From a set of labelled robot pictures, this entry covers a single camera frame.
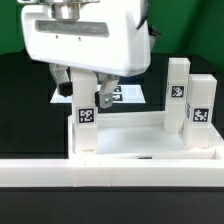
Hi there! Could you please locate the white tag mat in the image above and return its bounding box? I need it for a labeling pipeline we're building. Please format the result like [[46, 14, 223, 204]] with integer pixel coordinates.
[[50, 84, 145, 104]]

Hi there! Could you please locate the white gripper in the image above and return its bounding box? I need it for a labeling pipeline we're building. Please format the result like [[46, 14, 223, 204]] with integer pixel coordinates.
[[21, 0, 151, 108]]

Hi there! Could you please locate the white desk top tray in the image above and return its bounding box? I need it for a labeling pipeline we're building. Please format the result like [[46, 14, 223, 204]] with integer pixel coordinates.
[[68, 111, 224, 160]]

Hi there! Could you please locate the white front fence bar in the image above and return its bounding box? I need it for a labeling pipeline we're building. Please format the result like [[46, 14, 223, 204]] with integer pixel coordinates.
[[0, 159, 224, 187]]

